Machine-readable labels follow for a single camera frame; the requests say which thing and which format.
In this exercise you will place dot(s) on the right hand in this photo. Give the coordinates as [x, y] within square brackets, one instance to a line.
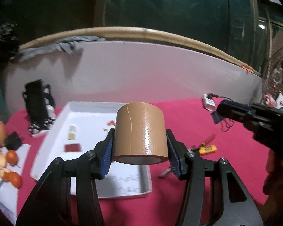
[273, 185]

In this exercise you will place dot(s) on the yellow lighter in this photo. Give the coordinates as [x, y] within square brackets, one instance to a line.
[207, 149]

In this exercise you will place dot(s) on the pink table cloth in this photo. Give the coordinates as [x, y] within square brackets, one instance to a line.
[190, 124]

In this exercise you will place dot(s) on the brown tape roll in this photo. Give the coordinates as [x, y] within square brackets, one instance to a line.
[140, 135]

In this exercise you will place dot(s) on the white power strip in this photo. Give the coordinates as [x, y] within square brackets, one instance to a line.
[208, 103]

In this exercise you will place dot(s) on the black cat phone stand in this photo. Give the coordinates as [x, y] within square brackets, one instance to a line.
[35, 128]

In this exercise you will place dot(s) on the small orange fruit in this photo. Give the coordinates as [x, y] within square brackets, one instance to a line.
[11, 157]

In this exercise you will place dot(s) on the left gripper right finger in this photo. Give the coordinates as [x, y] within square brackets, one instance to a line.
[231, 203]

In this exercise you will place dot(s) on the orange cloth on ledge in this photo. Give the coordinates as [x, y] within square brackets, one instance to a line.
[247, 69]

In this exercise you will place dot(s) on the wicker hanging chair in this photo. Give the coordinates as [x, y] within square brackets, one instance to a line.
[272, 81]

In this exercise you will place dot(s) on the white shallow tray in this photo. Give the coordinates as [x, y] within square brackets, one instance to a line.
[88, 123]

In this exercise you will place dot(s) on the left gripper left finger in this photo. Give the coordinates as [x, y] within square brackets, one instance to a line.
[49, 203]

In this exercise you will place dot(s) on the grey cloth on ledge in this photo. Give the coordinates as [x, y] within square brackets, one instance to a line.
[73, 45]

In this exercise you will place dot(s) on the black small case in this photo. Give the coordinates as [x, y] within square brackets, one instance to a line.
[13, 141]

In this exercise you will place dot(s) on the red box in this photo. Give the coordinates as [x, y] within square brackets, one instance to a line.
[73, 147]

